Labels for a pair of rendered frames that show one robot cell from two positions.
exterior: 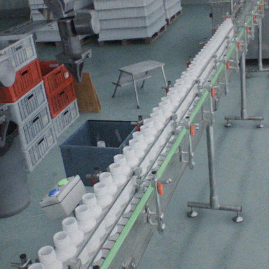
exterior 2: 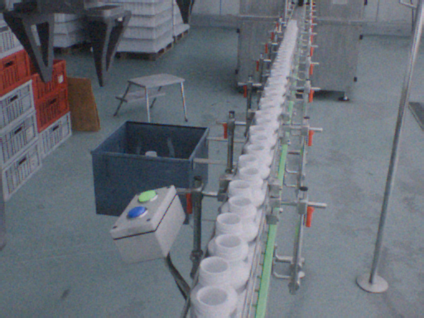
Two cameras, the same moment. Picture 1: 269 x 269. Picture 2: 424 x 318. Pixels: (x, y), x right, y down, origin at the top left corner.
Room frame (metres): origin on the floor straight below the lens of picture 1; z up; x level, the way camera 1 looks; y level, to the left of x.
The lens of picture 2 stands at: (0.45, 0.32, 1.52)
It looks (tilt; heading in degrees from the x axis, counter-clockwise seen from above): 23 degrees down; 347
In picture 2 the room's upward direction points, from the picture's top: 1 degrees clockwise
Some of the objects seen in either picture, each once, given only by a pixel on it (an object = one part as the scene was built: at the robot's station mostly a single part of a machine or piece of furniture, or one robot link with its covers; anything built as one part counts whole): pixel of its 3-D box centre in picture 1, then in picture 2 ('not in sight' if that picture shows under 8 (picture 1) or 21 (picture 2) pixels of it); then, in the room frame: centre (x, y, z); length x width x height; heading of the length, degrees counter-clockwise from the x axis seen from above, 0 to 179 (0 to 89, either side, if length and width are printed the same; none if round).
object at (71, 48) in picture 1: (71, 46); not in sight; (1.39, 0.16, 1.51); 0.10 x 0.07 x 0.07; 66
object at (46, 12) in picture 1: (50, 17); not in sight; (6.76, 1.00, 0.85); 0.36 x 0.12 x 0.27; 67
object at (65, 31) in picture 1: (69, 27); not in sight; (1.39, 0.15, 1.57); 0.07 x 0.06 x 0.07; 68
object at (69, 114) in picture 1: (50, 117); (33, 132); (4.52, 0.88, 0.11); 0.61 x 0.41 x 0.22; 159
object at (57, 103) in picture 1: (46, 98); (31, 107); (4.52, 0.88, 0.33); 0.61 x 0.41 x 0.22; 159
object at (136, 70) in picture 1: (138, 81); (149, 98); (5.08, -0.14, 0.21); 0.61 x 0.47 x 0.41; 30
